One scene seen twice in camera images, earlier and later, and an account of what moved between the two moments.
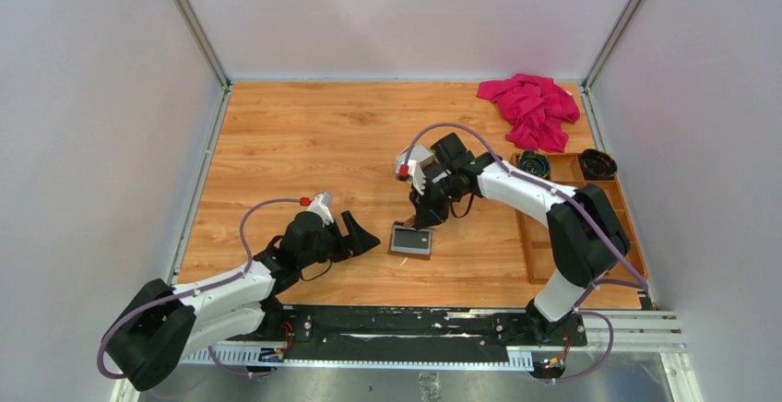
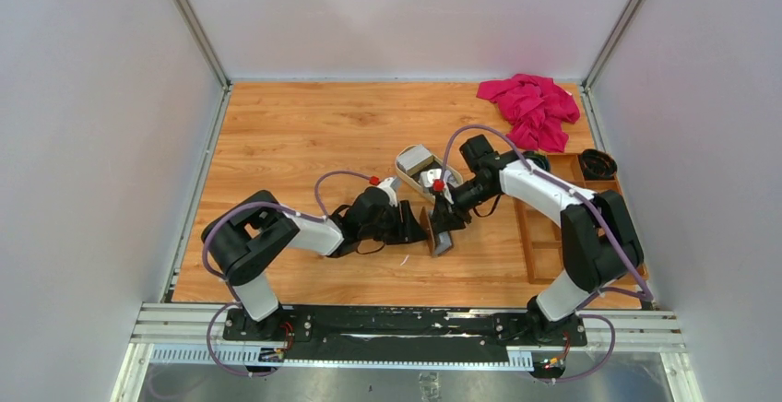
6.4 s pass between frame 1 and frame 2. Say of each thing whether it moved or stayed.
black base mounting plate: stayed
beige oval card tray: moved
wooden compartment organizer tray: stayed
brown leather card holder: moved
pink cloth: stayed
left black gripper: moved
